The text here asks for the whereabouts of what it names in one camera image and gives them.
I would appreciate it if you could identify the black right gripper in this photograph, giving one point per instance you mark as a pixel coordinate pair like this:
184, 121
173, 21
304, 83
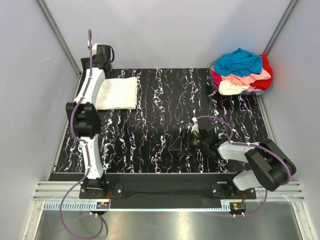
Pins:
178, 144

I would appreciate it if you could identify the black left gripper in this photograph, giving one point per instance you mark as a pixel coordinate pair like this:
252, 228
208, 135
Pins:
108, 75

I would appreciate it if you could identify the white printed t-shirt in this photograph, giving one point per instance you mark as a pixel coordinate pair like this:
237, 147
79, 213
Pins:
117, 94

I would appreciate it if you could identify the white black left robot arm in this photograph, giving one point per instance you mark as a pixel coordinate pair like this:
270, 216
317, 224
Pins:
85, 123

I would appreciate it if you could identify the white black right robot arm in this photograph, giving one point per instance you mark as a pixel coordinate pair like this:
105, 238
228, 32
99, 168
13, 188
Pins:
270, 168

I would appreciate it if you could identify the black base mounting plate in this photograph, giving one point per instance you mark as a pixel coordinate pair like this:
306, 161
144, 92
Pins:
168, 187

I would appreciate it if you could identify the cream t-shirt in basket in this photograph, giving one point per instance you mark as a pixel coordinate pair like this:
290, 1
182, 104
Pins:
227, 88

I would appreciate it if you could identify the magenta t-shirt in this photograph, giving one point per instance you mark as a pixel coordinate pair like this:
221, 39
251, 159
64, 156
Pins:
217, 79

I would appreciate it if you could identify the grey laundry basket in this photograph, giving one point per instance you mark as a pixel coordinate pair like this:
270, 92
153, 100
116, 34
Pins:
249, 92

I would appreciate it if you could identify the blue t-shirt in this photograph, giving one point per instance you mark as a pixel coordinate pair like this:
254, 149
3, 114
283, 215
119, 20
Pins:
240, 62

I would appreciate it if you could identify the red t-shirt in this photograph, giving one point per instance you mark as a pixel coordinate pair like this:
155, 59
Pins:
266, 76

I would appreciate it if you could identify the pink t-shirt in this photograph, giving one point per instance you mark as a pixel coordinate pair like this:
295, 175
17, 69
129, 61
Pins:
243, 81

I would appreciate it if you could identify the aluminium frame post left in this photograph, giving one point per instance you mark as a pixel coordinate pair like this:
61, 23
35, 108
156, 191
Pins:
58, 35

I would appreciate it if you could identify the aluminium frame post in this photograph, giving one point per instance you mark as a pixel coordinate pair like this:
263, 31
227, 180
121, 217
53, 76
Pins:
58, 35
281, 25

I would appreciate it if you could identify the white slotted cable duct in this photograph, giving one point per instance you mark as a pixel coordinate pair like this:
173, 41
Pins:
139, 206

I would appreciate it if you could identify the aluminium frame post right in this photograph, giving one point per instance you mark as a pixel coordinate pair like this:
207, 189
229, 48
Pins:
281, 25

